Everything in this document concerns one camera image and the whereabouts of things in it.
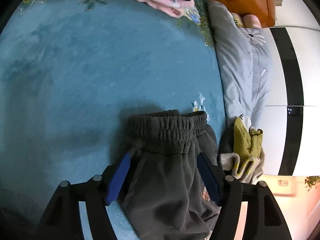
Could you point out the teal floral bed blanket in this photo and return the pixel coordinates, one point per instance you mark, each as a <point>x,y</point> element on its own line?
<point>73,71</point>

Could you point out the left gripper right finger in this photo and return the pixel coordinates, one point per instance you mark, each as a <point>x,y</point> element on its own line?
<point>264,218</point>

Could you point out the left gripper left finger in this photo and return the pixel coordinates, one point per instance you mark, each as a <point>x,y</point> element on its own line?
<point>62,216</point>

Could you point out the white black wardrobe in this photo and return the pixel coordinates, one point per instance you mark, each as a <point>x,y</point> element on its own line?
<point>291,118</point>

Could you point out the beige fleece yellow-pattern garment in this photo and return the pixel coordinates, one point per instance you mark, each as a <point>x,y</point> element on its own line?
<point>246,162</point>

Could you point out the light blue floral duvet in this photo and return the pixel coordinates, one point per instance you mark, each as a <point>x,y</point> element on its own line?
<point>245,64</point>

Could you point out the pink pillow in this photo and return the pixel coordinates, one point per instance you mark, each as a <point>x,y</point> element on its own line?
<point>247,21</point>

